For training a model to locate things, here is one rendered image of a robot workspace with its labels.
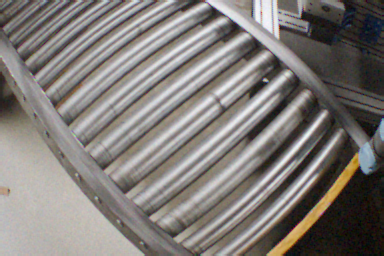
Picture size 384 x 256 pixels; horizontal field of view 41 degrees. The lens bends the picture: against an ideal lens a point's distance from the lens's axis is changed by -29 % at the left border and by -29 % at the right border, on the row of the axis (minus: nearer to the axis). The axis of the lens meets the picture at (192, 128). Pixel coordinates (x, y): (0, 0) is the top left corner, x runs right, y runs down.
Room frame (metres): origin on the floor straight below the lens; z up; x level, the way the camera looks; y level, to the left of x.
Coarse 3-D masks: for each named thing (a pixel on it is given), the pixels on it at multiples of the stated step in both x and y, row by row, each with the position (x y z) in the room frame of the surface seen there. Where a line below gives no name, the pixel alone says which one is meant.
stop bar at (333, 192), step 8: (352, 160) 0.59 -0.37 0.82; (352, 168) 0.56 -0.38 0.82; (344, 176) 0.54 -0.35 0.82; (336, 184) 0.52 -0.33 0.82; (344, 184) 0.52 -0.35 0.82; (328, 192) 0.50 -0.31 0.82; (336, 192) 0.50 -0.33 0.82; (328, 200) 0.48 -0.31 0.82; (320, 208) 0.46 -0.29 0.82; (312, 216) 0.44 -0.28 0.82; (304, 224) 0.42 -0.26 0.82; (312, 224) 0.42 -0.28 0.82; (296, 232) 0.40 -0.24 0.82; (304, 232) 0.40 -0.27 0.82; (288, 240) 0.38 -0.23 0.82; (296, 240) 0.38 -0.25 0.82; (280, 248) 0.36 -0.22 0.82; (288, 248) 0.36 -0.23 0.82
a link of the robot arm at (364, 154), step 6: (372, 138) 0.60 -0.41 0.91; (366, 144) 0.59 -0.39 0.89; (372, 144) 0.62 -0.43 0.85; (360, 150) 0.59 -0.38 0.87; (366, 150) 0.57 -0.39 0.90; (372, 150) 0.57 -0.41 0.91; (360, 156) 0.58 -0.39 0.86; (366, 156) 0.56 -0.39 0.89; (372, 156) 0.56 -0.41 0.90; (378, 156) 0.60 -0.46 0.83; (360, 162) 0.57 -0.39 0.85; (366, 162) 0.55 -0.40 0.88; (372, 162) 0.55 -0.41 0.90; (378, 162) 0.55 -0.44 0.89; (366, 168) 0.55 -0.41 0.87; (372, 168) 0.54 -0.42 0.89; (378, 168) 0.55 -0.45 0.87; (366, 174) 0.54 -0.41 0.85
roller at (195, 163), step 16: (272, 80) 0.76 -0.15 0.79; (288, 80) 0.76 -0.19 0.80; (256, 96) 0.71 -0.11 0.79; (272, 96) 0.71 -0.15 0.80; (288, 96) 0.74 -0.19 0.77; (240, 112) 0.66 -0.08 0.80; (256, 112) 0.67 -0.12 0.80; (272, 112) 0.69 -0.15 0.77; (224, 128) 0.62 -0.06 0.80; (240, 128) 0.63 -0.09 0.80; (208, 144) 0.58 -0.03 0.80; (224, 144) 0.59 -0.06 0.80; (192, 160) 0.55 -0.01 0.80; (208, 160) 0.55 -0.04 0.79; (160, 176) 0.51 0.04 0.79; (176, 176) 0.51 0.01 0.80; (192, 176) 0.52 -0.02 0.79; (144, 192) 0.46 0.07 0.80; (160, 192) 0.47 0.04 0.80; (176, 192) 0.48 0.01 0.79; (144, 208) 0.43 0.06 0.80; (160, 208) 0.45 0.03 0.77
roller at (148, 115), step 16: (240, 32) 0.88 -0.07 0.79; (224, 48) 0.81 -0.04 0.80; (240, 48) 0.82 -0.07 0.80; (256, 48) 0.85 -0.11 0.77; (208, 64) 0.76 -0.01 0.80; (224, 64) 0.77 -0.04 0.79; (176, 80) 0.71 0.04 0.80; (192, 80) 0.71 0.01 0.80; (208, 80) 0.73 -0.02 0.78; (160, 96) 0.66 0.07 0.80; (176, 96) 0.67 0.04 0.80; (192, 96) 0.69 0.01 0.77; (144, 112) 0.62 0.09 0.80; (160, 112) 0.63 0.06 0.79; (128, 128) 0.59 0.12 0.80; (144, 128) 0.60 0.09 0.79; (96, 144) 0.54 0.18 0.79; (112, 144) 0.55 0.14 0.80; (128, 144) 0.56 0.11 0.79; (96, 160) 0.51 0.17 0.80; (112, 160) 0.52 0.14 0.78
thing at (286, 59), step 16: (208, 0) 0.96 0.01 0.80; (224, 0) 0.97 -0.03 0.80; (240, 16) 0.92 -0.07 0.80; (256, 32) 0.88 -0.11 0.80; (272, 48) 0.84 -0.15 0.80; (288, 48) 0.86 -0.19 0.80; (288, 64) 0.81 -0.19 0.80; (304, 64) 0.82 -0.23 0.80; (304, 80) 0.77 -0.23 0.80; (320, 80) 0.79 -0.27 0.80; (320, 96) 0.74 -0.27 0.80; (336, 112) 0.71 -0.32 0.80; (336, 128) 0.69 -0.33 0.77; (352, 128) 0.68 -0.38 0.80; (352, 144) 0.65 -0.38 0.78
